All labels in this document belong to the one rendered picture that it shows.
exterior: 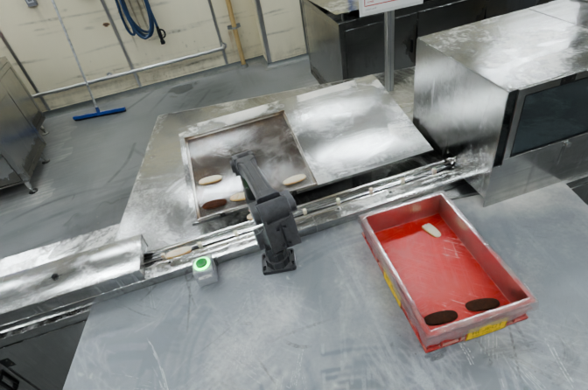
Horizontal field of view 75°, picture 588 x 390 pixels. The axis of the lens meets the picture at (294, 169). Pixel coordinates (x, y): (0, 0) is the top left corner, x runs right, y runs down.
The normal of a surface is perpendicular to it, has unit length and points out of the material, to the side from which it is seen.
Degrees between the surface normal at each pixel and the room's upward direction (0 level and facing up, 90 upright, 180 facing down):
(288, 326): 0
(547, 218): 0
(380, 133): 10
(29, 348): 90
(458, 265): 0
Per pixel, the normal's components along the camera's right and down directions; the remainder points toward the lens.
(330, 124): -0.11, -0.65
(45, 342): 0.27, 0.58
